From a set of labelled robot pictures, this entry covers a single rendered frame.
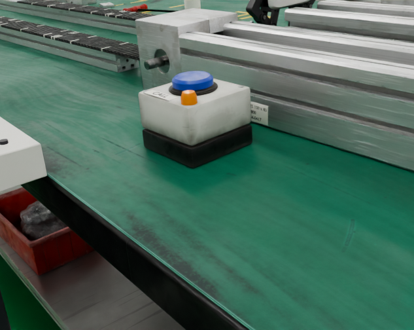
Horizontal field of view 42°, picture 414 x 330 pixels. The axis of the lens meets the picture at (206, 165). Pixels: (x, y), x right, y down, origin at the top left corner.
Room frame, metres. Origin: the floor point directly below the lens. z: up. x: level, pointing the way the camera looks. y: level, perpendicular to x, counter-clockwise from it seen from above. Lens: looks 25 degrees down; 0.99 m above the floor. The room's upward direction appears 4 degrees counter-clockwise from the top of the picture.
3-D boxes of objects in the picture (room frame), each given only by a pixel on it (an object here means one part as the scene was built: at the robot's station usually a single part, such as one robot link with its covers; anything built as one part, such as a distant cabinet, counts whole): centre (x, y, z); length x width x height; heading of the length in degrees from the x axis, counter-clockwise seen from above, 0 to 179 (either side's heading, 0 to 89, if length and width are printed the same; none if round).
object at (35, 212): (1.28, 0.44, 0.27); 0.31 x 0.21 x 0.10; 38
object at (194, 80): (0.51, 0.01, 0.84); 0.04 x 0.04 x 0.02
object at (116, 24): (1.33, 0.27, 0.79); 0.96 x 0.04 x 0.03; 40
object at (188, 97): (0.47, 0.01, 0.85); 0.01 x 0.01 x 0.01
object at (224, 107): (0.52, 0.00, 0.81); 0.10 x 0.08 x 0.06; 130
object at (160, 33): (0.71, 0.02, 0.83); 0.12 x 0.09 x 0.10; 130
